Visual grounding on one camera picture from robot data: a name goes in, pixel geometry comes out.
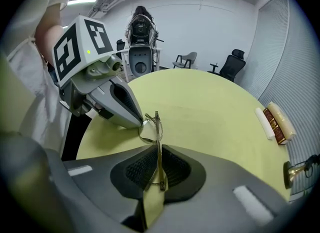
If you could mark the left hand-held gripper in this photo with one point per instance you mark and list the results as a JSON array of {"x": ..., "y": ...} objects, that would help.
[{"x": 82, "y": 47}]

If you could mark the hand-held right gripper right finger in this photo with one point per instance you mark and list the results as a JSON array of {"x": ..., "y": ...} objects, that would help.
[{"x": 220, "y": 197}]

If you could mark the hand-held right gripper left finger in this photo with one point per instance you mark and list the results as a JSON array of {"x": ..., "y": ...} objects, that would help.
[{"x": 100, "y": 189}]

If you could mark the thin-framed eyeglasses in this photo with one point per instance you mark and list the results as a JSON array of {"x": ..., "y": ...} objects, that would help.
[{"x": 158, "y": 137}]

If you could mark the person's left forearm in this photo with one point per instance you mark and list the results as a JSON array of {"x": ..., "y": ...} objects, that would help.
[{"x": 47, "y": 39}]

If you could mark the person's black trousers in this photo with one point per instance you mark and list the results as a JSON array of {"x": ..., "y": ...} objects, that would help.
[{"x": 72, "y": 139}]

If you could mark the black office chair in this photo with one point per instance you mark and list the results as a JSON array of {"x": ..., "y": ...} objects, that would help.
[
  {"x": 120, "y": 44},
  {"x": 232, "y": 64}
]

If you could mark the black desk lamp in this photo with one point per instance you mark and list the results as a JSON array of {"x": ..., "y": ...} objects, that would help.
[{"x": 287, "y": 174}]

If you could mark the yellow round tablecloth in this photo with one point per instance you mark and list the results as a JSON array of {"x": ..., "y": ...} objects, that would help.
[{"x": 200, "y": 102}]

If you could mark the grey chair with black legs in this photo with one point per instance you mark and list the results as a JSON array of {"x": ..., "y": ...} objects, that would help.
[{"x": 188, "y": 56}]

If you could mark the white rectangular block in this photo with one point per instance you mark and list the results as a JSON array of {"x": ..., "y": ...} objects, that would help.
[{"x": 265, "y": 124}]

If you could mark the brown hardcover book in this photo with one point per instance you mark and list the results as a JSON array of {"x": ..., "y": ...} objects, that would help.
[{"x": 275, "y": 124}]

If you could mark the person's white top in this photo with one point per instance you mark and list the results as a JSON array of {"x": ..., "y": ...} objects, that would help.
[{"x": 30, "y": 89}]

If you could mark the long ceiling light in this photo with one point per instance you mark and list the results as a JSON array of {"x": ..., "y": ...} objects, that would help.
[{"x": 82, "y": 1}]

